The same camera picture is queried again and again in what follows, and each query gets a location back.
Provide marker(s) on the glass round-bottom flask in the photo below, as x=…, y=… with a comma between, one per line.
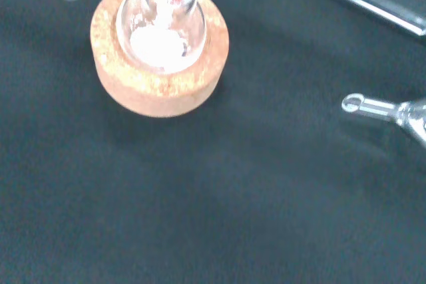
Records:
x=159, y=48

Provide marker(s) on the black cloth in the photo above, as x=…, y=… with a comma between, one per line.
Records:
x=199, y=197

